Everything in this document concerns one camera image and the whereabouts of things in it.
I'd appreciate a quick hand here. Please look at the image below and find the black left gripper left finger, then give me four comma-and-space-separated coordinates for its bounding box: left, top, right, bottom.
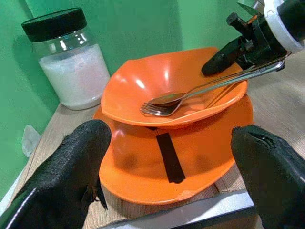
0, 119, 112, 229

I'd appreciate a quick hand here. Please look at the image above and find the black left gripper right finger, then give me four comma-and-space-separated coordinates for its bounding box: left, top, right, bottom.
230, 125, 305, 229

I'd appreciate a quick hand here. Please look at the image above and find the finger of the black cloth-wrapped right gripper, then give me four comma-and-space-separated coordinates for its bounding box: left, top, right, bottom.
226, 11, 254, 34
201, 39, 244, 77

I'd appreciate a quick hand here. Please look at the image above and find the silver metal spoon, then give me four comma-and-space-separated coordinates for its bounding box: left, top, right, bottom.
148, 62, 285, 107

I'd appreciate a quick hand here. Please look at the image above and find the silver metal fork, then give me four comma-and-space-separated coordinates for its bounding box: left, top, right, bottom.
140, 64, 285, 117

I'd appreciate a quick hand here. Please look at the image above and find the crumpled clear plastic piece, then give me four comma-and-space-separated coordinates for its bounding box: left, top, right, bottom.
21, 125, 42, 158

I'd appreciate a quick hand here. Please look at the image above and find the orange bowl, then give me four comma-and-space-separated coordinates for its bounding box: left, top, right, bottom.
100, 47, 248, 129

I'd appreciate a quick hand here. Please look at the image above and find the orange plate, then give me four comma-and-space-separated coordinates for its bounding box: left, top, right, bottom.
93, 94, 254, 206

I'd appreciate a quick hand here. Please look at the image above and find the glass jar with black lid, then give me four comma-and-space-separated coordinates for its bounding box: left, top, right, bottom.
21, 7, 111, 110

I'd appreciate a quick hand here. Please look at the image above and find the black tape strip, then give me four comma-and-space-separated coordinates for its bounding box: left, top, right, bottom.
147, 127, 186, 184

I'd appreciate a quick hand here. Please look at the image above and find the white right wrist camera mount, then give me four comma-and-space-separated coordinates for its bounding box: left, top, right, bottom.
261, 0, 303, 54

